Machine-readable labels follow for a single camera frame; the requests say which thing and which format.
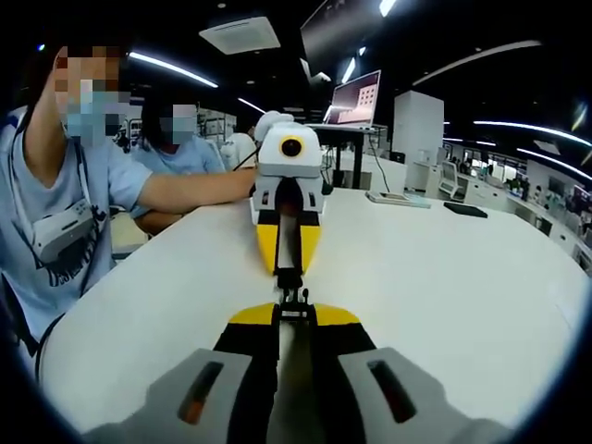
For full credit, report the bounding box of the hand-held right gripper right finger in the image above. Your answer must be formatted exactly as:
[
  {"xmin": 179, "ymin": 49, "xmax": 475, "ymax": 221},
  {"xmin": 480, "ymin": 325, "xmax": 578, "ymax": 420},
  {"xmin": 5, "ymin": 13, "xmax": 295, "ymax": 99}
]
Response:
[{"xmin": 305, "ymin": 302, "xmax": 517, "ymax": 444}]

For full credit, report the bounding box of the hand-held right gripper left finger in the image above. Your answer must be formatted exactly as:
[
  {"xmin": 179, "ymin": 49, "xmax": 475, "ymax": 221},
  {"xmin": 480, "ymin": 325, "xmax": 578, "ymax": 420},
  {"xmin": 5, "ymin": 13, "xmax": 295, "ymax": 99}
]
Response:
[{"xmin": 81, "ymin": 302, "xmax": 282, "ymax": 444}]

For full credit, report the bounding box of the black pronged plastic buckle part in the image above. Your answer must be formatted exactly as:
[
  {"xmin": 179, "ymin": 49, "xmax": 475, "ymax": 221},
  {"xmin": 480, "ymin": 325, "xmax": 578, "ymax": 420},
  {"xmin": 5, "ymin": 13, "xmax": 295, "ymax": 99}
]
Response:
[{"xmin": 276, "ymin": 287, "xmax": 313, "ymax": 322}]

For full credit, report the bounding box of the person's left hand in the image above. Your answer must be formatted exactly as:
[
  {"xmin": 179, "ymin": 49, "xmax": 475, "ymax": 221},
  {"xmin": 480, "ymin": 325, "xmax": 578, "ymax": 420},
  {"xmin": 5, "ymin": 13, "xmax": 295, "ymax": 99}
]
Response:
[{"xmin": 254, "ymin": 110, "xmax": 296, "ymax": 141}]

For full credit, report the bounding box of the monitor stand desk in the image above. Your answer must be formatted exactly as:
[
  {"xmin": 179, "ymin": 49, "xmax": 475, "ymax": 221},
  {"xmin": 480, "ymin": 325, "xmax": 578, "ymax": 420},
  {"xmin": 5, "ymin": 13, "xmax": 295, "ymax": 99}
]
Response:
[{"xmin": 306, "ymin": 122, "xmax": 389, "ymax": 190}]

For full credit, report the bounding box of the computer monitor with red screen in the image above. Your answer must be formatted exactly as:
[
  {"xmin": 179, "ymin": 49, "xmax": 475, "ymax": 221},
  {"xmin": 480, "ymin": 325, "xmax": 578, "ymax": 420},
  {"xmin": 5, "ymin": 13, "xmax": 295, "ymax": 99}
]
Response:
[{"xmin": 325, "ymin": 69, "xmax": 383, "ymax": 128}]

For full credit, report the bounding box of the flat white device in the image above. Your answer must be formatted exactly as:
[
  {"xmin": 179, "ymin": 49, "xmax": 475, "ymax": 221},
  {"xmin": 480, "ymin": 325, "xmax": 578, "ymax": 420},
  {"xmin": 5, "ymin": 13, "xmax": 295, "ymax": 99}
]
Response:
[{"xmin": 364, "ymin": 190, "xmax": 432, "ymax": 210}]

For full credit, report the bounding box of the white square pillar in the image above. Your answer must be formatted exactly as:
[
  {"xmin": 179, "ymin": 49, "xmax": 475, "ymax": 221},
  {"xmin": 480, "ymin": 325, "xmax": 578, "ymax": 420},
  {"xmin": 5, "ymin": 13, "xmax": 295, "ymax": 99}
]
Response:
[{"xmin": 392, "ymin": 90, "xmax": 446, "ymax": 191}]

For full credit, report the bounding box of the hanging dark display screen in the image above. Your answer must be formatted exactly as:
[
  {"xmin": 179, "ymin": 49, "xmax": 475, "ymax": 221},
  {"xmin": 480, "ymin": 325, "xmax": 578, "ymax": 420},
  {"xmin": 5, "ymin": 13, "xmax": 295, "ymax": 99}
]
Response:
[{"xmin": 300, "ymin": 0, "xmax": 386, "ymax": 62}]

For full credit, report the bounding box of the white ceiling air conditioner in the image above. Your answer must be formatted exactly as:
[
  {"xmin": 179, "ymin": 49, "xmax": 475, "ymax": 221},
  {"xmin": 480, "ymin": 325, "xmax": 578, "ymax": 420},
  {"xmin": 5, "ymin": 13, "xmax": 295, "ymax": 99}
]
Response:
[{"xmin": 199, "ymin": 16, "xmax": 282, "ymax": 54}]

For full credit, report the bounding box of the black keyboard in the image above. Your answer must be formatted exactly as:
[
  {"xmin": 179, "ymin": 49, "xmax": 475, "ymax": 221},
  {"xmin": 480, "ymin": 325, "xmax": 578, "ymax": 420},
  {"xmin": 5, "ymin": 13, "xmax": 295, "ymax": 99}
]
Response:
[{"xmin": 442, "ymin": 200, "xmax": 489, "ymax": 220}]

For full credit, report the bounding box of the white chest device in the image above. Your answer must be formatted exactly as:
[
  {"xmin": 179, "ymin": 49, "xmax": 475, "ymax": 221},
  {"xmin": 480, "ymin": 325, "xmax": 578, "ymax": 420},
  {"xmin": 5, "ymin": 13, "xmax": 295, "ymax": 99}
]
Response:
[{"xmin": 31, "ymin": 199, "xmax": 97, "ymax": 264}]

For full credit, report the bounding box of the person in light blue shirt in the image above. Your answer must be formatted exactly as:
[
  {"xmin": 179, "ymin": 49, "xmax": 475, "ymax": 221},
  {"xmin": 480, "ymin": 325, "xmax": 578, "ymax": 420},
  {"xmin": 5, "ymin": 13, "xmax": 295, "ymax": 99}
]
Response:
[{"xmin": 0, "ymin": 105, "xmax": 154, "ymax": 358}]

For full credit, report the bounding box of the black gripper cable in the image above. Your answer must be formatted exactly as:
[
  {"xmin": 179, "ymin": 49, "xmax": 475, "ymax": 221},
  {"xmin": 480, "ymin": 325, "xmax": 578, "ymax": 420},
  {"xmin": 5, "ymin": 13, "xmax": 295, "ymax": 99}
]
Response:
[{"xmin": 231, "ymin": 148, "xmax": 259, "ymax": 174}]

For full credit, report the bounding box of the grey neck strap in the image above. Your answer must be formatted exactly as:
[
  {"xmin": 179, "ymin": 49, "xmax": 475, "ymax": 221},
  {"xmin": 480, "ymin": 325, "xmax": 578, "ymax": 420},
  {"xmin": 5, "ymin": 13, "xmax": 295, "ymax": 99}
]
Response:
[{"xmin": 73, "ymin": 137, "xmax": 94, "ymax": 207}]

